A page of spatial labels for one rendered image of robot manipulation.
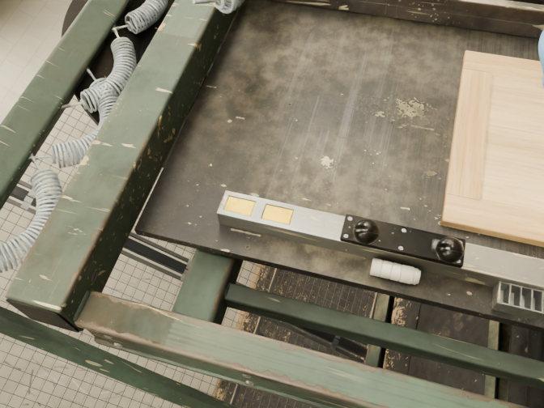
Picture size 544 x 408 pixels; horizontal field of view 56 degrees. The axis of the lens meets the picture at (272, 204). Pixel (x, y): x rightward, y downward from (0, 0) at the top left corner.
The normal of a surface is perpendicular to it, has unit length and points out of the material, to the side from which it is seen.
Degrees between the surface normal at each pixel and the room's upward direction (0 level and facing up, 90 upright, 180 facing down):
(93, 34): 90
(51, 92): 90
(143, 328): 59
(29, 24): 90
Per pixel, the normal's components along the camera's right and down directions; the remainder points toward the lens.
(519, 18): -0.28, 0.83
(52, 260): -0.05, -0.52
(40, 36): 0.44, -0.27
